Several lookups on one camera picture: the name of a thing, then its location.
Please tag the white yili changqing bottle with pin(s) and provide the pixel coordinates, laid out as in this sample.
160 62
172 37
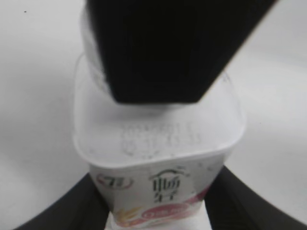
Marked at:
153 165

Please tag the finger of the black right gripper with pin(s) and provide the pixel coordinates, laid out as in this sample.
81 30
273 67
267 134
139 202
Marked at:
169 51

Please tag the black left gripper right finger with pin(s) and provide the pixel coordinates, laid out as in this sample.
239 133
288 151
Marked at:
231 205

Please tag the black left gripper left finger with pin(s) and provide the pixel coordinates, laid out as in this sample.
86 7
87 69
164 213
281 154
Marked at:
81 208

